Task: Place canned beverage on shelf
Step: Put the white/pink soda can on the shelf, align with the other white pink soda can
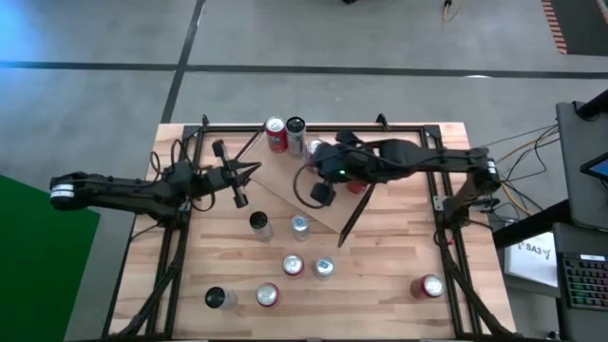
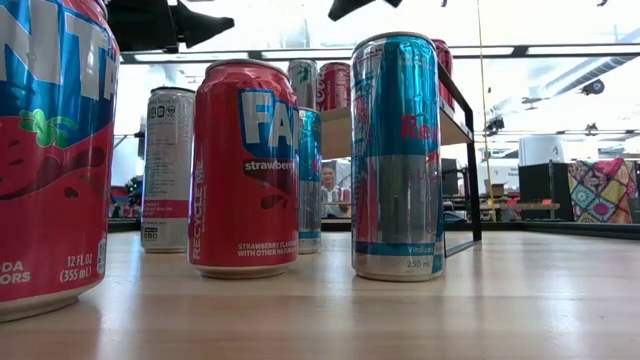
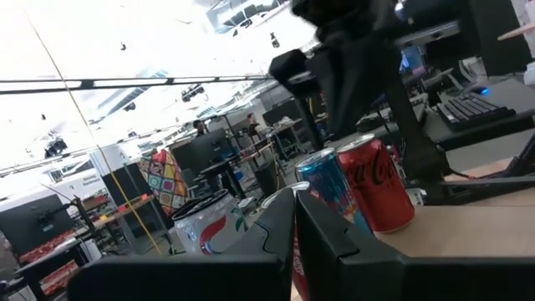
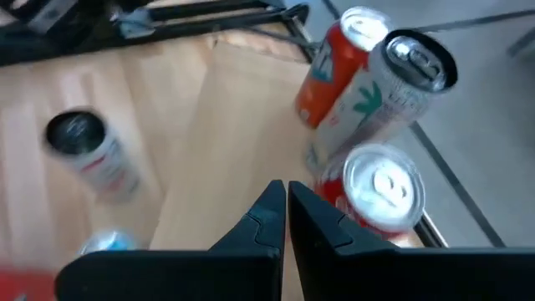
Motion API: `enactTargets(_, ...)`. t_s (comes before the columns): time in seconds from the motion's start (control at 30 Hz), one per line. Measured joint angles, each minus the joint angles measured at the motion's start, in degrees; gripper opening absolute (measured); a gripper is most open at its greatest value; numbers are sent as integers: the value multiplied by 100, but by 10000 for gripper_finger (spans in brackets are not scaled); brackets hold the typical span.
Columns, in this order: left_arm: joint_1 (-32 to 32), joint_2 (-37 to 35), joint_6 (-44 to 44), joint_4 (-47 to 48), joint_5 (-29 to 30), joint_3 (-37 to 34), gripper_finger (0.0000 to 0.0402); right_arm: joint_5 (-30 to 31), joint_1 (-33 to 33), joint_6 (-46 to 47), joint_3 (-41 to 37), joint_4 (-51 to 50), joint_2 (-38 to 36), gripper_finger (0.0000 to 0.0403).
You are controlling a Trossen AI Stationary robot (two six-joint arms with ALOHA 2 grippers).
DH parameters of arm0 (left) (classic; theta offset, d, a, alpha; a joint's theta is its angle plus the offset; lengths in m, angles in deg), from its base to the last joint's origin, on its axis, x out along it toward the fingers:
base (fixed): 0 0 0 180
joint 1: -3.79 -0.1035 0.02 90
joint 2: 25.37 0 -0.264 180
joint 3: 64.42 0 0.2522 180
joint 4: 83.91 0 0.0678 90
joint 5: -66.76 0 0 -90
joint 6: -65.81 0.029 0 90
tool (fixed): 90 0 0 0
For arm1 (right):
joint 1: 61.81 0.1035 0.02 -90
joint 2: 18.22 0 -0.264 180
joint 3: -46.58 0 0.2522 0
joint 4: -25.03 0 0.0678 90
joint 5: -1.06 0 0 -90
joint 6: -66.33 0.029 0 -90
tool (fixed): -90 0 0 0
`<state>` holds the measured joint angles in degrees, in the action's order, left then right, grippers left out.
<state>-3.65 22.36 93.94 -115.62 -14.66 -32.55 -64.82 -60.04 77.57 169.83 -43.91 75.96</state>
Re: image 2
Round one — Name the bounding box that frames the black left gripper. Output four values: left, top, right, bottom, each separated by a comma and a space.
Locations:
107, 0, 236, 54

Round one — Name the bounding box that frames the red Coca-Cola can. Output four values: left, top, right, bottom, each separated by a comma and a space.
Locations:
316, 61, 352, 113
432, 38, 455, 112

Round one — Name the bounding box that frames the white Celsius palm can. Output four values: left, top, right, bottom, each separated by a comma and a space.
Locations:
287, 58, 319, 112

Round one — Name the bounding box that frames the white Celsius peach can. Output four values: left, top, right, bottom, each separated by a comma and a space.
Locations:
141, 86, 196, 255

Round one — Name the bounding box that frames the blue silver Red Bull can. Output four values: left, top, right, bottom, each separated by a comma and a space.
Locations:
298, 106, 323, 255
349, 31, 446, 283

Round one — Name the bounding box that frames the red Fanta strawberry can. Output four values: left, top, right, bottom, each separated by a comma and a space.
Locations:
0, 0, 121, 324
187, 58, 301, 280

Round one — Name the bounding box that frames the long ceiling light bar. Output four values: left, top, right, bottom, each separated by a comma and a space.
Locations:
119, 43, 640, 65

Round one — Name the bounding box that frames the black monitor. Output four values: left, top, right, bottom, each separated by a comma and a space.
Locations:
440, 158, 470, 199

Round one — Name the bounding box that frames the person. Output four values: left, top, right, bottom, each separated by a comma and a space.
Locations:
320, 164, 352, 220

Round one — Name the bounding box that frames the white cabinet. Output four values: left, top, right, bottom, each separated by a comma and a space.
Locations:
518, 134, 566, 166

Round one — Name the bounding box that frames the wooden workbench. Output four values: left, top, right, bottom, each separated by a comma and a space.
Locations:
478, 198, 562, 222

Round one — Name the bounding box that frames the black partition panel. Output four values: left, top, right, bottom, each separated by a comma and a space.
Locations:
518, 162, 575, 223

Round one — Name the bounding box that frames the colourful patchwork quilt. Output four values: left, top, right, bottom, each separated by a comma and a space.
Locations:
568, 158, 639, 225

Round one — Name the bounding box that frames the wooden shelf with black frame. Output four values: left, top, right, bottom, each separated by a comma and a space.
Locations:
319, 63, 484, 259

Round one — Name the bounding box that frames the yellow hanging cord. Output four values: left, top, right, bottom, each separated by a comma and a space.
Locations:
475, 0, 497, 224

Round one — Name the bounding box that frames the black aluminium rig frame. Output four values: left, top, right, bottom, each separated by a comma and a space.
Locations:
107, 218, 640, 241

